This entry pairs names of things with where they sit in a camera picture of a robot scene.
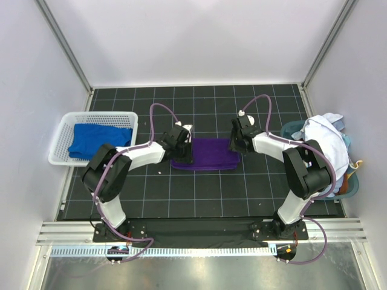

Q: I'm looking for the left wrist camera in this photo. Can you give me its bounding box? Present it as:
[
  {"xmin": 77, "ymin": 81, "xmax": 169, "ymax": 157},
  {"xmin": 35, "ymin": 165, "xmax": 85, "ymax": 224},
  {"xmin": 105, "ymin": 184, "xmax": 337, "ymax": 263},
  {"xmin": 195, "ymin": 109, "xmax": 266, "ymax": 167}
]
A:
[{"xmin": 174, "ymin": 121, "xmax": 193, "ymax": 143}]

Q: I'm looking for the teal translucent laundry basket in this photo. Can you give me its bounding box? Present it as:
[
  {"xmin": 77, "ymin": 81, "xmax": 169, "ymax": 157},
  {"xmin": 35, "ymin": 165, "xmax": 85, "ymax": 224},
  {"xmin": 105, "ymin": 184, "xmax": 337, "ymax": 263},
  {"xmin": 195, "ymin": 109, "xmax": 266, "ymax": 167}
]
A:
[{"xmin": 280, "ymin": 120, "xmax": 360, "ymax": 200}]

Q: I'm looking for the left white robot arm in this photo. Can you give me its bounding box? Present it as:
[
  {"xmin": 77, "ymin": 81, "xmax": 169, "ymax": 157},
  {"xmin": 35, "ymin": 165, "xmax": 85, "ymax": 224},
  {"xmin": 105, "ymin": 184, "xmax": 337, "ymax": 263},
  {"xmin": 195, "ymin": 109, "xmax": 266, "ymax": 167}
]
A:
[{"xmin": 82, "ymin": 122, "xmax": 193, "ymax": 242}]

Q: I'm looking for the slotted white cable duct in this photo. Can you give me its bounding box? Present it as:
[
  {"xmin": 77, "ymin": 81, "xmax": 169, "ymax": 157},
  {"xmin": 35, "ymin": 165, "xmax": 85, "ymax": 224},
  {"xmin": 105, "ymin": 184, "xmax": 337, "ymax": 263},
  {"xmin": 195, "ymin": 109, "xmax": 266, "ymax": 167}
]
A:
[{"xmin": 50, "ymin": 245, "xmax": 277, "ymax": 259}]

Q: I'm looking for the blue towel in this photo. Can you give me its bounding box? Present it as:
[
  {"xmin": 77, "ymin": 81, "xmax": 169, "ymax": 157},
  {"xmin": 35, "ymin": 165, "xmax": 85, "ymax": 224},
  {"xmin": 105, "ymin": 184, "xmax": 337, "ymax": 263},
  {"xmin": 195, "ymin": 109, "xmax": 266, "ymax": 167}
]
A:
[{"xmin": 68, "ymin": 124, "xmax": 133, "ymax": 160}]

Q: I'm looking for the yellow patterned cloth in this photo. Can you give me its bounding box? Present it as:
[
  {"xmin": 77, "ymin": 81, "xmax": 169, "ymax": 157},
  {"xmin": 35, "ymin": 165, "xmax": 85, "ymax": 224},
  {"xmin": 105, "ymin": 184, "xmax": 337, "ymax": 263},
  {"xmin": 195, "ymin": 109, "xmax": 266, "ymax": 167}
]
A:
[{"xmin": 347, "ymin": 160, "xmax": 363, "ymax": 179}]

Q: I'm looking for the white perforated plastic basket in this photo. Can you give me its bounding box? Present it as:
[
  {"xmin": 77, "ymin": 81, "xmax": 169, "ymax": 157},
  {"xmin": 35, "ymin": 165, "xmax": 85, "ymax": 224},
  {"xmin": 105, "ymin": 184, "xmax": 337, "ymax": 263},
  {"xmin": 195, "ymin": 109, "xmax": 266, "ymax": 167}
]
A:
[{"xmin": 48, "ymin": 111, "xmax": 138, "ymax": 167}]

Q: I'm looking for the brown cloth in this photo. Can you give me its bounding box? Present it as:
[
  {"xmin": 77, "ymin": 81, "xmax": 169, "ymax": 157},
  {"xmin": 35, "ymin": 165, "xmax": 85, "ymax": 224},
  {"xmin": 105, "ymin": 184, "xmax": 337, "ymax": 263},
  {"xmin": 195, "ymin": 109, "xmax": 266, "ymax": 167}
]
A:
[{"xmin": 337, "ymin": 173, "xmax": 349, "ymax": 195}]

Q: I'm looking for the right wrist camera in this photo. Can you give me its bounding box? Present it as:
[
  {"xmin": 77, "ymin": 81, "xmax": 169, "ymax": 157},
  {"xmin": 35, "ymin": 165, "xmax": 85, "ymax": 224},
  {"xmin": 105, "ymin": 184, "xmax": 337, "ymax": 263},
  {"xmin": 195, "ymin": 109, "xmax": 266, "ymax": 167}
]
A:
[{"xmin": 238, "ymin": 110, "xmax": 255, "ymax": 127}]

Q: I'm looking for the purple towel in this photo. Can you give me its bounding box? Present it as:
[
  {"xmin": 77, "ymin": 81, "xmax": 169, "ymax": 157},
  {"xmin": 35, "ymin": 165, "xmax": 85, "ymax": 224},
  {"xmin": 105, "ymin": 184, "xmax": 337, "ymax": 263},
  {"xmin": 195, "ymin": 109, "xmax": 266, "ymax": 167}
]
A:
[{"xmin": 171, "ymin": 138, "xmax": 240, "ymax": 171}]

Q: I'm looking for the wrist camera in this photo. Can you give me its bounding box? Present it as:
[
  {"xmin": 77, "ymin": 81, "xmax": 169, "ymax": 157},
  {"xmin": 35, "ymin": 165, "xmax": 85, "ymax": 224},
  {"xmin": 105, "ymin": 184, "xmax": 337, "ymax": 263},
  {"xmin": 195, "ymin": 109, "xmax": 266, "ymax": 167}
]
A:
[
  {"xmin": 174, "ymin": 121, "xmax": 193, "ymax": 143},
  {"xmin": 238, "ymin": 110, "xmax": 255, "ymax": 127}
]

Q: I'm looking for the white cloth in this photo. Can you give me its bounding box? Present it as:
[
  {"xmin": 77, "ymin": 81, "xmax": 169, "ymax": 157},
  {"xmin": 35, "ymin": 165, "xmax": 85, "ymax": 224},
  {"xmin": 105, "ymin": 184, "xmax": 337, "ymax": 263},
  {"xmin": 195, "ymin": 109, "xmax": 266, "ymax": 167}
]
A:
[{"xmin": 301, "ymin": 113, "xmax": 350, "ymax": 197}]

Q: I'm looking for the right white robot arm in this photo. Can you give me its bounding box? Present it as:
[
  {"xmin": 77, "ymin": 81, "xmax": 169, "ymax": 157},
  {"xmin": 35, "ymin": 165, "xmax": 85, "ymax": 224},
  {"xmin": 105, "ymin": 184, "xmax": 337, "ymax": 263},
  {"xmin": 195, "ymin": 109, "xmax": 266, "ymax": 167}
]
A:
[{"xmin": 229, "ymin": 115, "xmax": 336, "ymax": 239}]

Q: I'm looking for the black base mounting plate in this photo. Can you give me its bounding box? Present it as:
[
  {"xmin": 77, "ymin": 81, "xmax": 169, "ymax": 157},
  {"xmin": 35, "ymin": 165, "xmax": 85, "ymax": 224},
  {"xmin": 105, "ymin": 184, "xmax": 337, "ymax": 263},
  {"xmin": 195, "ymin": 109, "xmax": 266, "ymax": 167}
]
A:
[{"xmin": 92, "ymin": 219, "xmax": 309, "ymax": 249}]

